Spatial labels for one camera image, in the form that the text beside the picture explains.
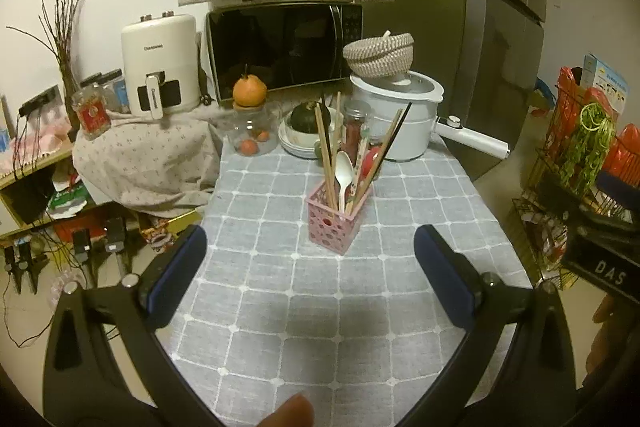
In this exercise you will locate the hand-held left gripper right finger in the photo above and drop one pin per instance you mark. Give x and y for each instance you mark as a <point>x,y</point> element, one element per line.
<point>440,259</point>

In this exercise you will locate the tall spice jar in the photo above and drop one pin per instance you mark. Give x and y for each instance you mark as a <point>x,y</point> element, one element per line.
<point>352,127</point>

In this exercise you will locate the pink cloth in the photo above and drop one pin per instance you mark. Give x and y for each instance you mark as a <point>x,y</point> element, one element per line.
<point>35,142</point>

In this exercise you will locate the red label jar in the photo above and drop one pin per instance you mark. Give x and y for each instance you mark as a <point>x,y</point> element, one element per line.
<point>92,117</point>

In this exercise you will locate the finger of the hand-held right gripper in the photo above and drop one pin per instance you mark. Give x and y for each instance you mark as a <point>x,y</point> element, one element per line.
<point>610,224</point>
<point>600,274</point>

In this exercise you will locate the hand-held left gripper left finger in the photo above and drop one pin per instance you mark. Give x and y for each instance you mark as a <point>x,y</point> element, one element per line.
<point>185,253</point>

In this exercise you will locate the dried branches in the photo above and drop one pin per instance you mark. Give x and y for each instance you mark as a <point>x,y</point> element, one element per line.
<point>62,47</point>

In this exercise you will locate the black power adapter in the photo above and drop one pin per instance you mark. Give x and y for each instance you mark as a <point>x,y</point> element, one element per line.
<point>115,234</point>
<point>31,267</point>
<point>11,269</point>
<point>82,247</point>

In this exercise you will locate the orange citrus fruit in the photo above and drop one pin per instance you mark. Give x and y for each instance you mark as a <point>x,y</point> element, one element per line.
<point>249,93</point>

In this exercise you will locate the pink perforated utensil basket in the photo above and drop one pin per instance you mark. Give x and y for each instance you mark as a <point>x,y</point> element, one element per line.
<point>332,227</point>

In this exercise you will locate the small red tomato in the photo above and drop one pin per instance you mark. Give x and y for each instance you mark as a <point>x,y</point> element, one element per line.
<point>248,147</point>

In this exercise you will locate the grey checked tablecloth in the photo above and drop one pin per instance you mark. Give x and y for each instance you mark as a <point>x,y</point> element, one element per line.
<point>280,307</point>

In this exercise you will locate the colourful snack packet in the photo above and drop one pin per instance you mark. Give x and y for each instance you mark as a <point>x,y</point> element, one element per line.
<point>160,234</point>

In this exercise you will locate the black power strip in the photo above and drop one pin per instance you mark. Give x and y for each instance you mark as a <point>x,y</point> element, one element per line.
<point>40,99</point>

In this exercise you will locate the green pumpkin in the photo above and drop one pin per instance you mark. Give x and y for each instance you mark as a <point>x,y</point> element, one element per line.
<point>305,119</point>

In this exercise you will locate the floral table cloth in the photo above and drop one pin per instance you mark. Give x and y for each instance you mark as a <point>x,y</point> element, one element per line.
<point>145,162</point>

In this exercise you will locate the woven basket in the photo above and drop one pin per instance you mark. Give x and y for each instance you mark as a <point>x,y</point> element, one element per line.
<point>377,57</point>

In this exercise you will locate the small green ball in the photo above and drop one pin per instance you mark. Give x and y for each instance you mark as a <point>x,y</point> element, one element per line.
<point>318,150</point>

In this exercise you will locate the glass jar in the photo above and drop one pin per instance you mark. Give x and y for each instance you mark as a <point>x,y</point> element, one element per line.
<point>245,127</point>

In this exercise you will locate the wooden side shelf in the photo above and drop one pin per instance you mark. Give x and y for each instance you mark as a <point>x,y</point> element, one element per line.
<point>10,207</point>

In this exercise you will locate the white air fryer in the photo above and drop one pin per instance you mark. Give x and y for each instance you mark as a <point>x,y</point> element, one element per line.
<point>160,52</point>

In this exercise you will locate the small orange tomato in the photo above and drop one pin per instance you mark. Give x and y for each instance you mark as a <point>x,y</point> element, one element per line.
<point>263,136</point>

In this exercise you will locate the person's right hand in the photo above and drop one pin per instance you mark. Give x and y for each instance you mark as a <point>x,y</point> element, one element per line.
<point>605,337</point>

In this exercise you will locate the white electric pot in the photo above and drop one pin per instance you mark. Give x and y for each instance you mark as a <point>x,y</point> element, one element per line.
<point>417,122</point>

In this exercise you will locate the green snack packet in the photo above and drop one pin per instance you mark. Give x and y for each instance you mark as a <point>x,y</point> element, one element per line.
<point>67,203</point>

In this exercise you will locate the red plastic bag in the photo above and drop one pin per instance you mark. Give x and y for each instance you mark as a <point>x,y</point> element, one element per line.
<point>570,89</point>

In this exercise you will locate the green bean bunch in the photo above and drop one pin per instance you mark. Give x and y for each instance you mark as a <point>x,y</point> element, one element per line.
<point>587,142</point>

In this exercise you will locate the dark lid jar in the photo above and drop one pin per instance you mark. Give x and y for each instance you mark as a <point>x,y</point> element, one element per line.
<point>114,89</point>

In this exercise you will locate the person's left hand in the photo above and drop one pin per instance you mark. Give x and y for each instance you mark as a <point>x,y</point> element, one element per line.
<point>287,412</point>

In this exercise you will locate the black microwave oven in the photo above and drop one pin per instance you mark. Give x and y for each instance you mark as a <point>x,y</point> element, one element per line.
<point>280,52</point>

